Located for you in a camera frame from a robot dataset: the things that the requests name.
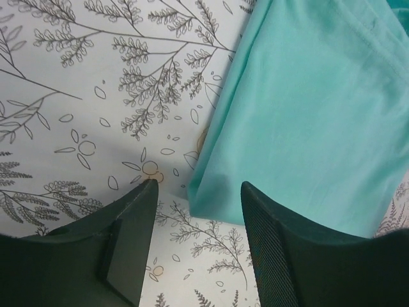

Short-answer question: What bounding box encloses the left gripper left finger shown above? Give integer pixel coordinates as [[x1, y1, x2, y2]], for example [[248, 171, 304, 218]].
[[1, 179, 158, 306]]

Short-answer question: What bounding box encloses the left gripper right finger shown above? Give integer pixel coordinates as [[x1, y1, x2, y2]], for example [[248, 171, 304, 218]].
[[240, 182, 408, 306]]

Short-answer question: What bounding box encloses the floral table mat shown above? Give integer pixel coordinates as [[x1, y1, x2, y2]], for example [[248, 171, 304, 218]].
[[1, 1, 408, 306]]

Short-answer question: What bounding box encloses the teal t shirt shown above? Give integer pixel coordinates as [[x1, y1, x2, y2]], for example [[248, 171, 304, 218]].
[[187, 1, 408, 238]]

